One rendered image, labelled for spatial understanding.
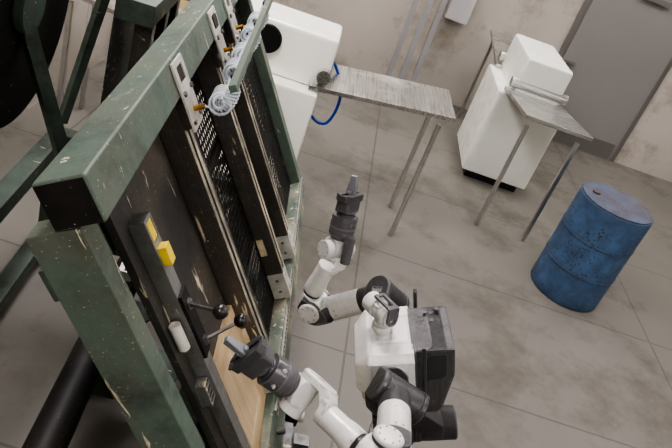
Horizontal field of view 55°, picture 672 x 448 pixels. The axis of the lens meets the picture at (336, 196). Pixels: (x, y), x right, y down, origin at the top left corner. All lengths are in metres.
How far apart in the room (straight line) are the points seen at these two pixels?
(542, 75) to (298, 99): 2.64
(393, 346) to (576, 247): 3.37
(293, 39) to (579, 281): 2.82
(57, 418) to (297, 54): 3.01
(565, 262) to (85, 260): 4.39
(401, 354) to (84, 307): 0.97
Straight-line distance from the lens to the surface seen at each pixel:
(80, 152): 1.27
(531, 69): 6.29
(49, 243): 1.26
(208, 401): 1.76
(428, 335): 2.00
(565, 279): 5.30
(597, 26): 8.59
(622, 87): 8.91
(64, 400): 2.41
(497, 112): 6.42
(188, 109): 1.72
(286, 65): 4.61
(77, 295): 1.32
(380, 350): 1.96
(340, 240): 2.14
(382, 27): 8.36
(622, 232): 5.12
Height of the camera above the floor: 2.58
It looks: 29 degrees down
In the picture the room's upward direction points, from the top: 21 degrees clockwise
